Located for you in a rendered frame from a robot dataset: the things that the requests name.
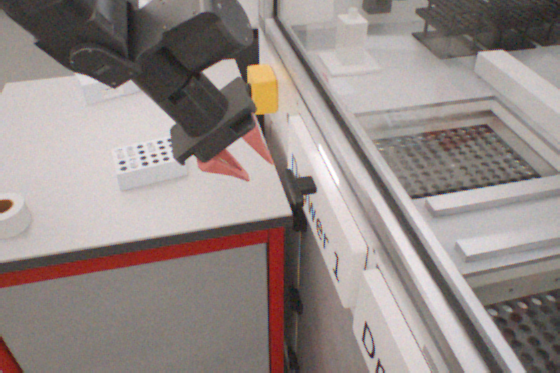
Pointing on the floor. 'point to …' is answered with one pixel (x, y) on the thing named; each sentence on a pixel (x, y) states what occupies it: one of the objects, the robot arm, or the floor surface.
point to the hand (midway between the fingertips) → (255, 165)
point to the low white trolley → (133, 245)
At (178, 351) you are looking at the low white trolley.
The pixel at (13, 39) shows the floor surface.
